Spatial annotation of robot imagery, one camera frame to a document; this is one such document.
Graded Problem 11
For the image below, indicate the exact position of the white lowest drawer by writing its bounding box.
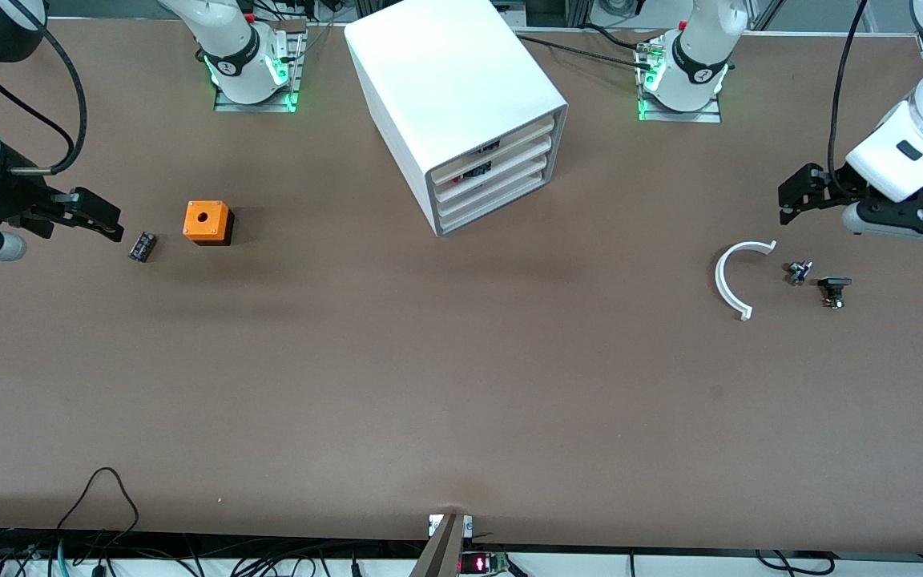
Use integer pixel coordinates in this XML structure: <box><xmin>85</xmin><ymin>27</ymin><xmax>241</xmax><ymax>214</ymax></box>
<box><xmin>437</xmin><ymin>160</ymin><xmax>550</xmax><ymax>233</ymax></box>

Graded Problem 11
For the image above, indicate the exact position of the orange button box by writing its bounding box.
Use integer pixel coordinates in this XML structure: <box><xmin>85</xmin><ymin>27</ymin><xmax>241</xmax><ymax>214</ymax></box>
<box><xmin>183</xmin><ymin>200</ymin><xmax>235</xmax><ymax>247</ymax></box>

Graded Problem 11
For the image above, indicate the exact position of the white drawer with red button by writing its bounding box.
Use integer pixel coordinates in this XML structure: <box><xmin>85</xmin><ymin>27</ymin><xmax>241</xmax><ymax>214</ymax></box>
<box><xmin>434</xmin><ymin>138</ymin><xmax>554</xmax><ymax>211</ymax></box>

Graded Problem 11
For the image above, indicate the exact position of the white drawer with yellow button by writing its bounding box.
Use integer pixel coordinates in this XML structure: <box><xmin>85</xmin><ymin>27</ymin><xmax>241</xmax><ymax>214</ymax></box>
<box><xmin>432</xmin><ymin>117</ymin><xmax>555</xmax><ymax>190</ymax></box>

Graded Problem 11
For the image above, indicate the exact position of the white drawer cabinet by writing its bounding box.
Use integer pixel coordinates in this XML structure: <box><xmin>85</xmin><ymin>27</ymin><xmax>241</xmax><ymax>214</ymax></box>
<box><xmin>344</xmin><ymin>0</ymin><xmax>570</xmax><ymax>238</ymax></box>

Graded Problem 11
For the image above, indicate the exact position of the small red LED device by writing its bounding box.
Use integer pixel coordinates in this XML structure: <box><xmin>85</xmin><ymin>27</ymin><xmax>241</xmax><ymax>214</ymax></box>
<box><xmin>459</xmin><ymin>551</ymin><xmax>512</xmax><ymax>576</ymax></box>

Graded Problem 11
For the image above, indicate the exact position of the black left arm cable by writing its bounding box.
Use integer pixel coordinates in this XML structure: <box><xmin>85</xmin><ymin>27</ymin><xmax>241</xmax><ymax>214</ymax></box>
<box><xmin>828</xmin><ymin>0</ymin><xmax>869</xmax><ymax>198</ymax></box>

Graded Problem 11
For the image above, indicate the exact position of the small black switch part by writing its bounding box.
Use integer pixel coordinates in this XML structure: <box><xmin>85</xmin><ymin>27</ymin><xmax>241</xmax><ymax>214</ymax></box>
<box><xmin>817</xmin><ymin>276</ymin><xmax>853</xmax><ymax>310</ymax></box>

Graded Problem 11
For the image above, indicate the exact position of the white curved plastic bracket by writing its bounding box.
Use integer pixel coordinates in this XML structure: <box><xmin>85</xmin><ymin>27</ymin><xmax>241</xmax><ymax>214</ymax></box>
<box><xmin>715</xmin><ymin>240</ymin><xmax>778</xmax><ymax>321</ymax></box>

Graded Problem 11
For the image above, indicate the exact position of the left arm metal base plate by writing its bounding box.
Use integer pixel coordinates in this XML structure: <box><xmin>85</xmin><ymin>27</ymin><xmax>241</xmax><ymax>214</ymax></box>
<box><xmin>636</xmin><ymin>76</ymin><xmax>723</xmax><ymax>124</ymax></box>

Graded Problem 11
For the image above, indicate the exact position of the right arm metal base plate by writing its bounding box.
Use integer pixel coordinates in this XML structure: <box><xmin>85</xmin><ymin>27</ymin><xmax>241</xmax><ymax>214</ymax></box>
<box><xmin>213</xmin><ymin>20</ymin><xmax>307</xmax><ymax>114</ymax></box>

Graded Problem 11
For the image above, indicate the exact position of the black looped cable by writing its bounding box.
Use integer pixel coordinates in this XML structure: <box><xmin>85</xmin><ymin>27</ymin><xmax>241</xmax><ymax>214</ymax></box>
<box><xmin>55</xmin><ymin>466</ymin><xmax>140</xmax><ymax>555</ymax></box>

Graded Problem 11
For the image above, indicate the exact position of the black braided table cable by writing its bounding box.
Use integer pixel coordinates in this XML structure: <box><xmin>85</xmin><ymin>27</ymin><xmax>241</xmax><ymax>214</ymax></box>
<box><xmin>514</xmin><ymin>30</ymin><xmax>656</xmax><ymax>71</ymax></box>

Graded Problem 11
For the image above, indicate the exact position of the grey camera post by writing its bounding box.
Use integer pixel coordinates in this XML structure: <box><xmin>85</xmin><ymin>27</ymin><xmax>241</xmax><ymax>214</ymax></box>
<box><xmin>409</xmin><ymin>513</ymin><xmax>475</xmax><ymax>577</ymax></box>

